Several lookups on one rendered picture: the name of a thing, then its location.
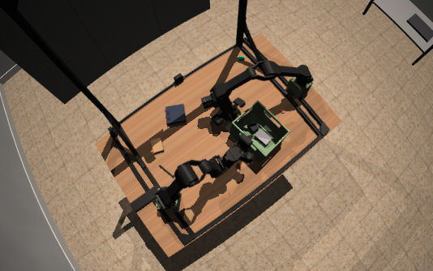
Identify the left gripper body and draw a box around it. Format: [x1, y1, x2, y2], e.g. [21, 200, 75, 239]
[211, 97, 246, 126]

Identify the dark green plastic crate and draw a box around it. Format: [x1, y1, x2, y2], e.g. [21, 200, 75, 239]
[229, 103, 290, 163]

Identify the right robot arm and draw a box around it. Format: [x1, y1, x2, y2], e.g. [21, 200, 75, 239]
[155, 148, 254, 210]

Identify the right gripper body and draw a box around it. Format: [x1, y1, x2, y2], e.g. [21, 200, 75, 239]
[233, 133, 253, 153]

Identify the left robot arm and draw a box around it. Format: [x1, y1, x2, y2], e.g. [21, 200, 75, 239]
[201, 60, 313, 110]

